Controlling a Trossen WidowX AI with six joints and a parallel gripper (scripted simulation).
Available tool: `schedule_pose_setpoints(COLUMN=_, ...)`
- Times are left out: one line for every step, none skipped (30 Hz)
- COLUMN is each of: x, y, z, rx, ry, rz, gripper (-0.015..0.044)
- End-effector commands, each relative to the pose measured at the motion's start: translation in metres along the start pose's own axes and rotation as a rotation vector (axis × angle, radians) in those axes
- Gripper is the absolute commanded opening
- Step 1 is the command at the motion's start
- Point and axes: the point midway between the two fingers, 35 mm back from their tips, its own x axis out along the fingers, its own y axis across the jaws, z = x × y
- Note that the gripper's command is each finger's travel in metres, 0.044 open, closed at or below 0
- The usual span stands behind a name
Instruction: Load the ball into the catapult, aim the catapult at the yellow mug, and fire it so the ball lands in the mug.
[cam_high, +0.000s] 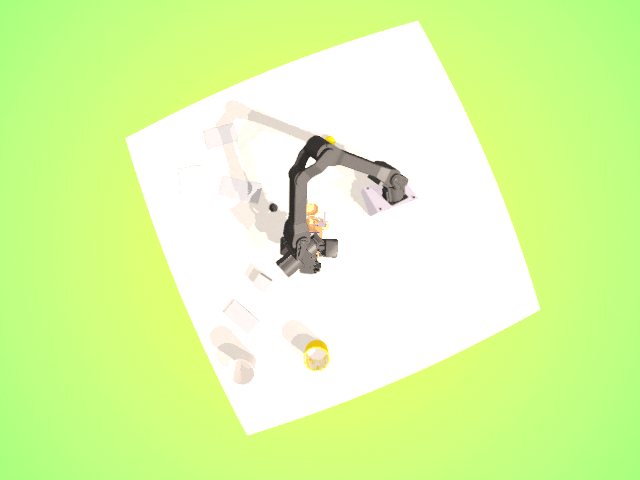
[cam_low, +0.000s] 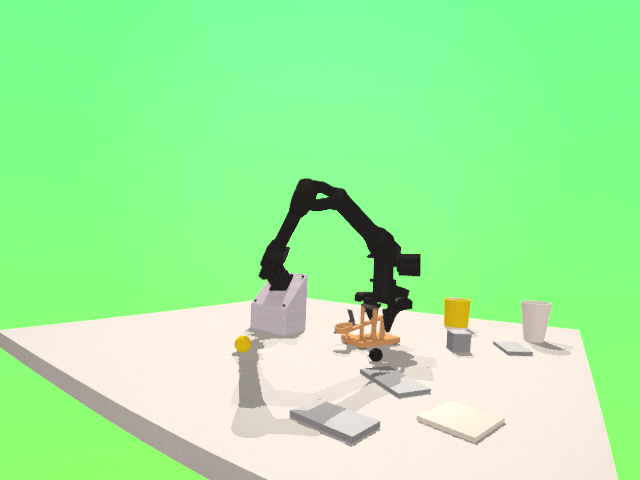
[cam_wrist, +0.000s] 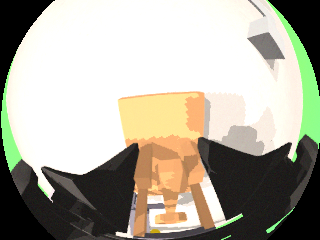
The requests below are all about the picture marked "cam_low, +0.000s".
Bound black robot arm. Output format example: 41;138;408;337
258;178;421;291

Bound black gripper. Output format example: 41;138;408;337
354;275;413;333

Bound yellow ball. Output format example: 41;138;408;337
235;335;251;352

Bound yellow cup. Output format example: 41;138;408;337
443;297;471;330

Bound white paper cup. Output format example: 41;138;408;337
520;300;552;343

